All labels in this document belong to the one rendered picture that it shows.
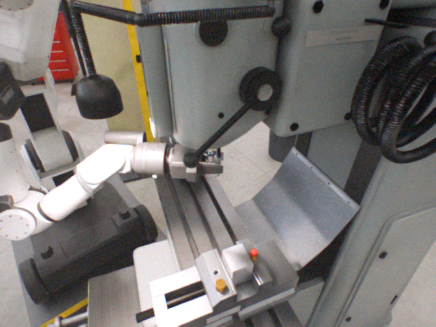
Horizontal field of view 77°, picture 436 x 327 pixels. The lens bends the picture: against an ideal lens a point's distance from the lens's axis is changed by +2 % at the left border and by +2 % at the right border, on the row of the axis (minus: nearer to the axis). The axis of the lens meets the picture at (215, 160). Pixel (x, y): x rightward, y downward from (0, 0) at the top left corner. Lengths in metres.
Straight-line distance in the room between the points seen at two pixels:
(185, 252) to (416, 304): 1.61
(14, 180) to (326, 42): 0.70
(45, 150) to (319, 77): 0.99
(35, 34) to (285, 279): 0.80
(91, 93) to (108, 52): 1.81
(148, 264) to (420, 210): 0.84
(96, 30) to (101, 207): 1.26
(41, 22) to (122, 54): 1.54
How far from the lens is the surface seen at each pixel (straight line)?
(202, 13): 0.34
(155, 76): 0.52
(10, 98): 0.74
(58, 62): 5.19
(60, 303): 1.54
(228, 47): 0.46
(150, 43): 0.50
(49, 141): 1.20
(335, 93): 0.58
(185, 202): 0.98
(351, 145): 0.81
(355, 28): 0.56
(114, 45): 2.28
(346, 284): 1.10
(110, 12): 0.38
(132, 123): 2.50
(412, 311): 2.13
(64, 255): 1.42
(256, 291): 0.71
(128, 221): 1.42
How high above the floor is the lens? 1.63
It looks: 36 degrees down
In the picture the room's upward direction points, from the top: straight up
